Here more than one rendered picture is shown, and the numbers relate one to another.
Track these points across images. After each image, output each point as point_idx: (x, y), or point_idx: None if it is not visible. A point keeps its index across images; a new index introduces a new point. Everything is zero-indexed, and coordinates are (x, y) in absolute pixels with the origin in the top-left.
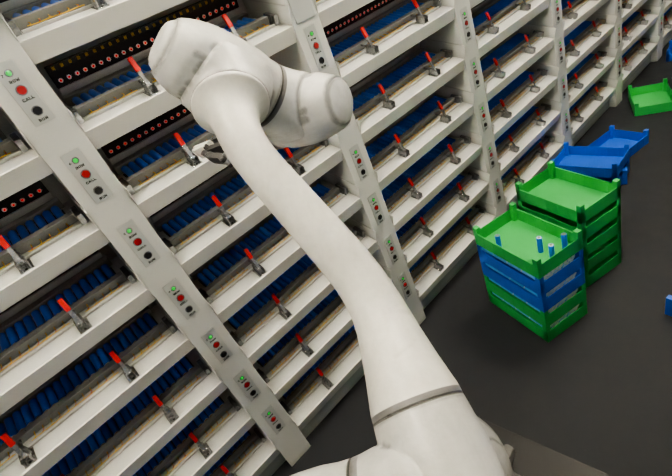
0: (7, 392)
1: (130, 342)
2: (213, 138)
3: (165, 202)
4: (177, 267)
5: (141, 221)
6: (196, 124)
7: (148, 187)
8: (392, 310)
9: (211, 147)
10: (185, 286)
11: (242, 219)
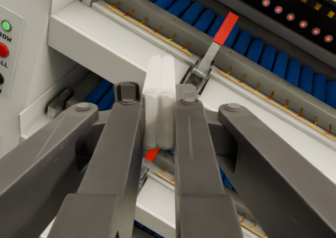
0: None
1: None
2: (181, 107)
3: (89, 63)
4: (14, 131)
5: (32, 38)
6: (287, 55)
7: (107, 22)
8: None
9: (116, 119)
10: (1, 154)
11: (142, 206)
